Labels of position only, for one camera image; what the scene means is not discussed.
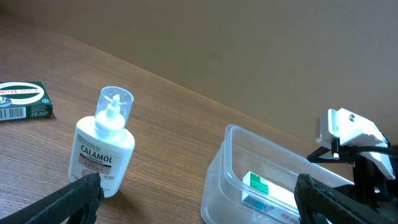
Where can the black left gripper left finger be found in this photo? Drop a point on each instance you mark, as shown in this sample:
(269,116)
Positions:
(77,203)

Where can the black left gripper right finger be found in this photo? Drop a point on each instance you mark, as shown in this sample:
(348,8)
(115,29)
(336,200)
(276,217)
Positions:
(319,203)

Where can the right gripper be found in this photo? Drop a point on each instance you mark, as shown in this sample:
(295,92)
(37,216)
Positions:
(370,186)

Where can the white green medicine box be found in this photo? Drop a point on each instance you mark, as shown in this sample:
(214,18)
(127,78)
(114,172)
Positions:
(257,182)

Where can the green Zam-Buk ointment box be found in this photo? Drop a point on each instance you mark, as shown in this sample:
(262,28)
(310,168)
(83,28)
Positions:
(24,100)

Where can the clear plastic container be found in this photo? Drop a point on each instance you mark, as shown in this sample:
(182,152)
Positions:
(243,151)

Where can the white calamine lotion bottle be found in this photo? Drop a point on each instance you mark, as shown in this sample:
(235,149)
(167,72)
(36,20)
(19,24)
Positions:
(101,143)

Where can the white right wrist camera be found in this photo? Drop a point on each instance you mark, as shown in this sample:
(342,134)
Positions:
(349,128)

